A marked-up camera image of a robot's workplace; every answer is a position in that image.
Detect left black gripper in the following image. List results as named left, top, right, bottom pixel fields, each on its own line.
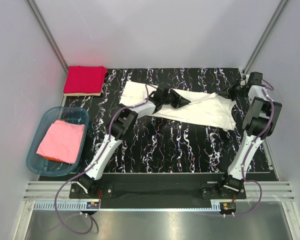
left=161, top=89, right=190, bottom=109

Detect white t shirt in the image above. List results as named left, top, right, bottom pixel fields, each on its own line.
left=120, top=81, right=236, bottom=131

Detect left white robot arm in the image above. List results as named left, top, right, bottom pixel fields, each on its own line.
left=77, top=87, right=191, bottom=198

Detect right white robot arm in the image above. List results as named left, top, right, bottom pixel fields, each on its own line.
left=215, top=72, right=282, bottom=199

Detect black marble pattern mat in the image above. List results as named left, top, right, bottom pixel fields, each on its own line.
left=65, top=67, right=250, bottom=176

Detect folded beige t shirt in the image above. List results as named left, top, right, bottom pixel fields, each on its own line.
left=63, top=92, right=102, bottom=97

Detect teal plastic basket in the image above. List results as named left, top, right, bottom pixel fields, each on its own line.
left=26, top=106, right=91, bottom=177

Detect folded red t shirt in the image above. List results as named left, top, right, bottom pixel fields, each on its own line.
left=63, top=65, right=108, bottom=93

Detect pink t shirt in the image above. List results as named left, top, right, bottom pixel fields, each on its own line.
left=36, top=120, right=85, bottom=164

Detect orange garment in basket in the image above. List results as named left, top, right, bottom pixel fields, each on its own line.
left=44, top=156, right=60, bottom=162

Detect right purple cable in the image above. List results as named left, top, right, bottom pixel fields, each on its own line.
left=194, top=78, right=275, bottom=217

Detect purple cable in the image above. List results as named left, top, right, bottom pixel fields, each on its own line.
left=54, top=84, right=159, bottom=236
left=194, top=78, right=275, bottom=217

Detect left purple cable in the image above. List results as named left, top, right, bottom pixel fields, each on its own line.
left=54, top=84, right=159, bottom=236

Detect right aluminium frame post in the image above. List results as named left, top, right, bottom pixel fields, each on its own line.
left=242, top=0, right=290, bottom=75

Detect aluminium frame post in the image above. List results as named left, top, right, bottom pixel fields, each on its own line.
left=26, top=0, right=69, bottom=73
left=242, top=0, right=290, bottom=75

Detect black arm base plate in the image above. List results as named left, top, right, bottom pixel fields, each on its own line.
left=69, top=173, right=246, bottom=207

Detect grey slotted cable duct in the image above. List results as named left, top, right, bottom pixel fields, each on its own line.
left=34, top=199, right=236, bottom=213

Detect left aluminium frame post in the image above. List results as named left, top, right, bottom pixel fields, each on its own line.
left=26, top=0, right=69, bottom=73

